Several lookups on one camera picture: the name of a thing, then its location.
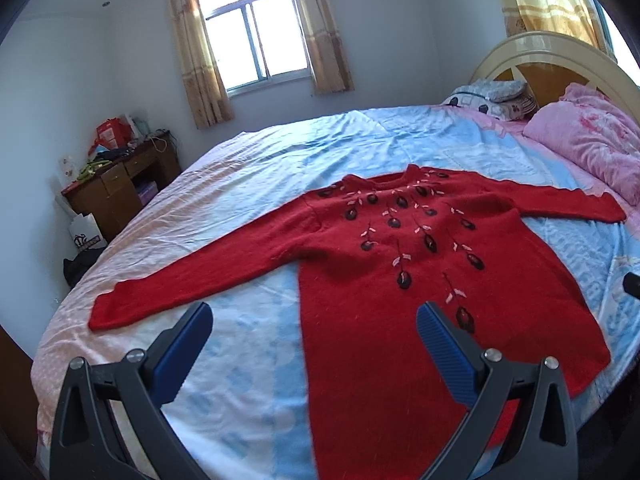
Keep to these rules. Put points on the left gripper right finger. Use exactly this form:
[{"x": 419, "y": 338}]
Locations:
[{"x": 542, "y": 440}]

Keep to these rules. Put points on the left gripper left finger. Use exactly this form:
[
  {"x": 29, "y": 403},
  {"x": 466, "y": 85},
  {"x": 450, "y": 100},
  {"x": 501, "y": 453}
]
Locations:
[{"x": 86, "y": 441}]

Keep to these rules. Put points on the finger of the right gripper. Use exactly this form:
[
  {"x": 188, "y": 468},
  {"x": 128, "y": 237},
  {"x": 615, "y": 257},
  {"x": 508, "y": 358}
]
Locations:
[{"x": 631, "y": 284}]

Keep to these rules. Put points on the red knitted sweater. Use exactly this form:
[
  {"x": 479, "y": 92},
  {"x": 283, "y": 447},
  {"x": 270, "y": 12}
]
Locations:
[{"x": 370, "y": 252}]

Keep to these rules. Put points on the pink folded quilt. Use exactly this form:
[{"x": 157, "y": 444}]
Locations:
[{"x": 587, "y": 129}]

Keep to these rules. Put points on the blue pink bed sheet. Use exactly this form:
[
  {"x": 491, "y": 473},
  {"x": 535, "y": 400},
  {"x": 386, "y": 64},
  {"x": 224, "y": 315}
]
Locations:
[{"x": 243, "y": 411}]

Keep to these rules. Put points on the black bag on floor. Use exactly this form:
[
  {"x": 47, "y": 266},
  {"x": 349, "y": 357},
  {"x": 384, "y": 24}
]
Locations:
[{"x": 74, "y": 270}]

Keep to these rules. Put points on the white paper bag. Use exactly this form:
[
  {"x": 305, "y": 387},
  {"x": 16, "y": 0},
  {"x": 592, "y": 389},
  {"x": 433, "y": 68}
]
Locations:
[{"x": 85, "y": 233}]

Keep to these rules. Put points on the grey patterned pillow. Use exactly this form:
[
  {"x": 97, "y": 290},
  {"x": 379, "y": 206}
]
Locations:
[{"x": 507, "y": 100}]

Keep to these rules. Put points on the cream wooden headboard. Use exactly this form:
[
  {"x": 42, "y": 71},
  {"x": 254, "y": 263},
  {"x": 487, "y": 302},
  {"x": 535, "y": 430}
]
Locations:
[{"x": 549, "y": 62}]

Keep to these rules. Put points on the wooden desk with drawers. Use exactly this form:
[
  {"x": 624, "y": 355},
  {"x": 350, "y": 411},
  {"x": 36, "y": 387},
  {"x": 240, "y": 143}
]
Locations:
[{"x": 120, "y": 190}]

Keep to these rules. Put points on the green items on desk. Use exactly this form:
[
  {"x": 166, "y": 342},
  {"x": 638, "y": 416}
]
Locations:
[{"x": 91, "y": 169}]

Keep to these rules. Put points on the yellow side curtain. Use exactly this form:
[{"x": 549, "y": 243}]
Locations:
[{"x": 578, "y": 19}]

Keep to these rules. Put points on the red gift bag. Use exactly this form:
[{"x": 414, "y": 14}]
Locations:
[{"x": 112, "y": 135}]

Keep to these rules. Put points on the left beige curtain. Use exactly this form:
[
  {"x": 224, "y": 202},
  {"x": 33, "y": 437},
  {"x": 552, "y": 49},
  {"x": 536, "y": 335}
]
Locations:
[{"x": 207, "y": 98}]

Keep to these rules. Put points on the beige curtain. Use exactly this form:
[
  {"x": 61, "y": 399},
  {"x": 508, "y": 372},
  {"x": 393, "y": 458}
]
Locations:
[
  {"x": 327, "y": 58},
  {"x": 207, "y": 98}
]

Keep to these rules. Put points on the right beige curtain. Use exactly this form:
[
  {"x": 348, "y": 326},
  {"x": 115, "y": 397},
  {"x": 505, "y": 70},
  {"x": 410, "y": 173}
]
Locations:
[{"x": 327, "y": 58}]

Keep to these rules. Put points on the window with metal frame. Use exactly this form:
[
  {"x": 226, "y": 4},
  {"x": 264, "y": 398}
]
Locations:
[{"x": 255, "y": 42}]

